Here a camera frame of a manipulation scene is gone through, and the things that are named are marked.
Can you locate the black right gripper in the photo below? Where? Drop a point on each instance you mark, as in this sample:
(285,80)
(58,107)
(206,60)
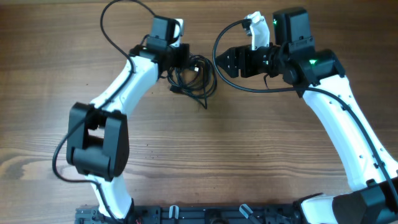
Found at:
(243,53)

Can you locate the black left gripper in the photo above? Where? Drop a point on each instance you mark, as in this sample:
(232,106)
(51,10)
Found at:
(184,60)

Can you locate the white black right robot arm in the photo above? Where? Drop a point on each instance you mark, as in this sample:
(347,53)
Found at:
(288,49)

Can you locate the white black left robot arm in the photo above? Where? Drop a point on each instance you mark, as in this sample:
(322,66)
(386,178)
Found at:
(98,139)

